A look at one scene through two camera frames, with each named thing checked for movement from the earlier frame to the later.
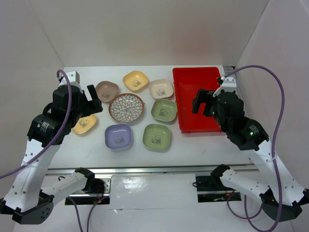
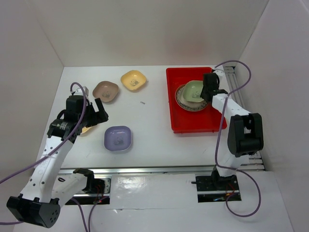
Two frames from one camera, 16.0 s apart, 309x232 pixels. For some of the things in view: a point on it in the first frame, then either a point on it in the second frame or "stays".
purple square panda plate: (118, 136) stays
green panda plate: (156, 136) → (192, 91)
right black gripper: (202, 96) → (202, 93)
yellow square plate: (135, 80) stays
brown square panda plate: (106, 91) stays
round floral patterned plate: (126, 108) → (187, 105)
